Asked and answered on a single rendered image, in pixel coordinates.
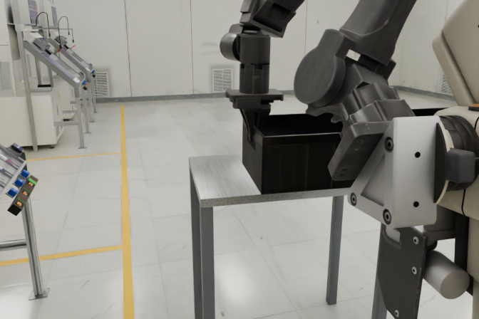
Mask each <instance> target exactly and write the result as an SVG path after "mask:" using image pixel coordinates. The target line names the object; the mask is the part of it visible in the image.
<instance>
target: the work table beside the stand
mask: <svg viewBox="0 0 479 319"><path fill-rule="evenodd" d="M189 171H190V211H191V232H192V272H193V293H194V314H195V319H215V260H214V221H213V207H214V206H228V205H237V204H253V203H262V202H278V201H286V200H295V199H311V198H320V197H333V198H332V209H331V231H330V242H329V263H328V274H327V285H326V301H327V303H328V304H329V305H334V304H336V298H337V288H338V278H339V259H340V249H341V230H342V220H343V210H344V196H345V195H347V192H348V191H349V189H350V187H349V188H340V189H323V190H314V191H305V192H287V193H278V194H261V193H260V192H259V190H258V188H257V187H256V185H255V183H254V182H253V180H252V178H251V177H250V175H249V174H248V172H247V170H246V169H245V167H244V165H243V164H242V154H233V155H210V156H198V157H189ZM381 230H382V223H381ZM381 230H380V237H379V245H378V258H379V251H380V244H381ZM378 258H377V265H376V279H375V286H374V300H373V308H372V314H371V319H386V316H387V309H386V307H385V304H384V301H383V296H382V292H381V287H380V284H379V281H378V276H377V272H378Z"/></svg>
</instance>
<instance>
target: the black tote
mask: <svg viewBox="0 0 479 319"><path fill-rule="evenodd" d="M447 108H451V107H446V108H412V111H413V112H414V114H415V116H416V117H420V116H434V115H435V114H436V113H437V112H438V111H439V110H444V109H447ZM332 118H333V114H332V113H328V112H326V113H323V114H320V115H318V116H316V117H315V116H313V115H310V114H307V113H291V114H273V115H269V116H268V118H267V119H266V121H265V123H264V124H263V126H262V129H261V131H259V130H258V129H257V128H256V127H255V126H254V132H253V139H252V142H250V141H249V138H248V134H247V128H246V125H245V123H244V120H243V118H242V164H243V165H244V167H245V169H246V170H247V172H248V174H249V175H250V177H251V178H252V180H253V182H254V183H255V185H256V187H257V188H258V190H259V192H260V193H261V194H278V193H287V192H305V191H314V190H323V189H340V188H349V187H351V186H352V184H353V183H354V181H355V179H349V180H339V181H334V180H333V179H332V178H331V175H330V172H329V169H328V165H329V163H330V161H331V158H332V157H333V156H334V153H335V151H336V149H337V147H338V146H339V143H340V142H341V137H340V135H339V133H340V132H341V131H342V128H343V124H342V121H339V122H336V123H333V122H331V119H332Z"/></svg>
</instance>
